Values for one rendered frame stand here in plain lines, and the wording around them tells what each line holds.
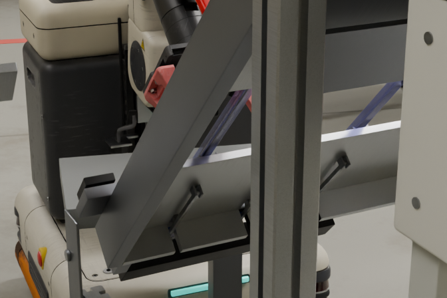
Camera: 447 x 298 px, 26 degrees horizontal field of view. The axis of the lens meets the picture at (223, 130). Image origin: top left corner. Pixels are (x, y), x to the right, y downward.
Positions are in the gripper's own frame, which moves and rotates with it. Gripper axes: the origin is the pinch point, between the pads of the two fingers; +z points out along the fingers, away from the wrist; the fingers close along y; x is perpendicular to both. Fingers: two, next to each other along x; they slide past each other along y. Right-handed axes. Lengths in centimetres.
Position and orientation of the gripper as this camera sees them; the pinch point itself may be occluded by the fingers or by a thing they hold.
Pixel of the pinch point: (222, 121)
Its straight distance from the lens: 112.4
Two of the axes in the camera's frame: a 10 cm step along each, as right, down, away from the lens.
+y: 9.0, -1.5, 4.2
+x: -3.0, 4.7, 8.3
